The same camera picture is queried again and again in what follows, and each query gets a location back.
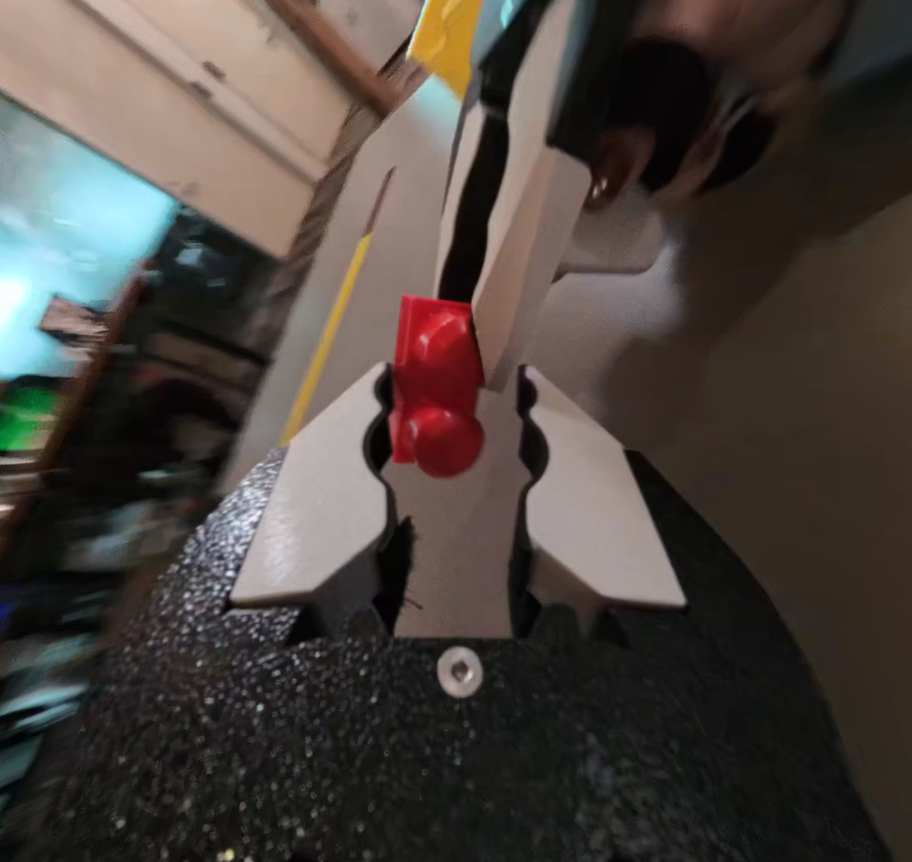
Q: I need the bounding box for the wide cream door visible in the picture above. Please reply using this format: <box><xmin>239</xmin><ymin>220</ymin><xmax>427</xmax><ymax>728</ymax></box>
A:
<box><xmin>0</xmin><ymin>0</ymin><xmax>318</xmax><ymax>259</ymax></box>

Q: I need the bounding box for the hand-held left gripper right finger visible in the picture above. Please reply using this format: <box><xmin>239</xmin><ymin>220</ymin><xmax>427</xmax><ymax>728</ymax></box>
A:
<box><xmin>513</xmin><ymin>365</ymin><xmax>689</xmax><ymax>617</ymax></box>

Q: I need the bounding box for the yellow plastic bin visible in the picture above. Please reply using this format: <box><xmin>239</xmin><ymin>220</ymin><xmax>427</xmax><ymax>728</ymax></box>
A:
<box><xmin>409</xmin><ymin>0</ymin><xmax>501</xmax><ymax>98</ymax></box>

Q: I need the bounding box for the red toy brick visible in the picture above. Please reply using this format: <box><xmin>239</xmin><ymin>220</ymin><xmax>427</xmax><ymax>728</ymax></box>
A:
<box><xmin>390</xmin><ymin>295</ymin><xmax>487</xmax><ymax>480</ymax></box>

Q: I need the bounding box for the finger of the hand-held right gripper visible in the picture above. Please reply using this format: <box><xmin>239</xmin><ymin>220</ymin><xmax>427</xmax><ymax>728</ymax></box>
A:
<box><xmin>470</xmin><ymin>121</ymin><xmax>594</xmax><ymax>389</ymax></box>
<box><xmin>433</xmin><ymin>96</ymin><xmax>514</xmax><ymax>307</ymax></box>

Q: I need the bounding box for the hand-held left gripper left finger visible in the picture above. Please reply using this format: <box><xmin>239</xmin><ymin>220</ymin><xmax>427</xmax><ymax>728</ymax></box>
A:
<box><xmin>229</xmin><ymin>362</ymin><xmax>398</xmax><ymax>612</ymax></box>

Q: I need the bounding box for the person's right hand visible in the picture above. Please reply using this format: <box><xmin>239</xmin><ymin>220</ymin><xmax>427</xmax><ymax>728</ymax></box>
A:
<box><xmin>588</xmin><ymin>0</ymin><xmax>912</xmax><ymax>225</ymax></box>

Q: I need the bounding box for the yellow tape strip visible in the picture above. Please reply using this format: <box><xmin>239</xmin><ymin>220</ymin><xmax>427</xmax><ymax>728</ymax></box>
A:
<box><xmin>279</xmin><ymin>232</ymin><xmax>376</xmax><ymax>450</ymax></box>

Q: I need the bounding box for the wooden post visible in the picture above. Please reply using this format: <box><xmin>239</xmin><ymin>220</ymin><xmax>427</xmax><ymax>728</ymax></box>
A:
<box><xmin>214</xmin><ymin>0</ymin><xmax>423</xmax><ymax>116</ymax></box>

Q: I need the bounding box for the narrow cream door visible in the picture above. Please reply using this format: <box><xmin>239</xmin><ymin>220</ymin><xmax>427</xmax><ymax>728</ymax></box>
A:
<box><xmin>43</xmin><ymin>0</ymin><xmax>428</xmax><ymax>180</ymax></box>

